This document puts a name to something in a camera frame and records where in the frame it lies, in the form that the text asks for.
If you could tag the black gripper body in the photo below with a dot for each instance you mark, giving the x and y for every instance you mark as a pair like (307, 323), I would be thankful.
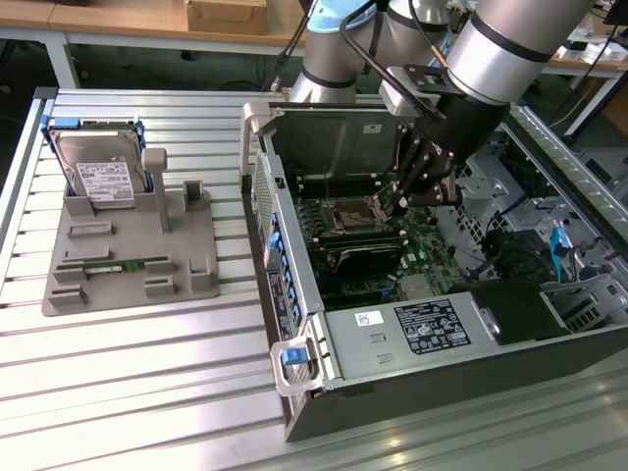
(461, 127)

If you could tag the graphics card with fan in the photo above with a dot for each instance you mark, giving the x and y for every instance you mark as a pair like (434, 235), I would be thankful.
(368, 260)

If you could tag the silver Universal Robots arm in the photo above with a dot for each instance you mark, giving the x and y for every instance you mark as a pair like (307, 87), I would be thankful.
(510, 34)

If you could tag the green motherboard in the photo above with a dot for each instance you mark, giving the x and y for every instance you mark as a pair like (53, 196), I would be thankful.
(427, 245)

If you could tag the metal socket cover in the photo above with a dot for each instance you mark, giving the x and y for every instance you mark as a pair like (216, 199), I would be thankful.
(382, 206)

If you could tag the silver disk bay cage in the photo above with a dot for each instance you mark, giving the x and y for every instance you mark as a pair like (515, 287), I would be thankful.
(486, 193)

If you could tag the CPU socket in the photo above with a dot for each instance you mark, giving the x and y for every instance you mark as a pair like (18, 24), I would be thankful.
(352, 216)

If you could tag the installed black RAM sticks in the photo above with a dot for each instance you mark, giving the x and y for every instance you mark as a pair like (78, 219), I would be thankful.
(363, 239)

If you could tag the thin socket locking lever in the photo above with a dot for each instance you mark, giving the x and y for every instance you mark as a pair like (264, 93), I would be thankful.
(328, 184)

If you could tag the silver chipset heatsink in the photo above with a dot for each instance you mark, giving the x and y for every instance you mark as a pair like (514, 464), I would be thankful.
(417, 289)

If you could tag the cluttered wooden desk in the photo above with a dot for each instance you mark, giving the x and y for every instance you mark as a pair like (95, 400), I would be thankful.
(571, 60)

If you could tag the black fan shroud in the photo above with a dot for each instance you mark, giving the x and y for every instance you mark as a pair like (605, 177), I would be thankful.
(515, 309)

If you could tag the grey power supply unit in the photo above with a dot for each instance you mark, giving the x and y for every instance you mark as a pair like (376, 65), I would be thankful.
(353, 353)

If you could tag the black monitor stand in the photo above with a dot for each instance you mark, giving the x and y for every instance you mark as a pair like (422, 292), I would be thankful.
(617, 10)

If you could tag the open black PC case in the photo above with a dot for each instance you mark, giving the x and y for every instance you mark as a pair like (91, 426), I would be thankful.
(441, 392)

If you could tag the blue case latch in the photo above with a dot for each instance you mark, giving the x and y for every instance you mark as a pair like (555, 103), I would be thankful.
(293, 358)

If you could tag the brown cardboard box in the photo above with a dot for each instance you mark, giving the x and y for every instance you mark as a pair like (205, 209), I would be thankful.
(225, 15)

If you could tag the green RAM stick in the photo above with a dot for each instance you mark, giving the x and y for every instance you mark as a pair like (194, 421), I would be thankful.
(130, 265)

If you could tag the grey parts rack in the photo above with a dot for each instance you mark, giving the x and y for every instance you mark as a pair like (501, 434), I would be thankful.
(127, 289)

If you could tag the hard disk in blue carrier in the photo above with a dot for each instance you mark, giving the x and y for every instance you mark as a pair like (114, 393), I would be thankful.
(98, 167)

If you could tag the long wooden desk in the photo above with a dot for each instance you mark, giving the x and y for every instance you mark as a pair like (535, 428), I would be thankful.
(98, 19)

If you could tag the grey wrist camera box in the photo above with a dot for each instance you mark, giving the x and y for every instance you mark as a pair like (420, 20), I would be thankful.
(400, 95)

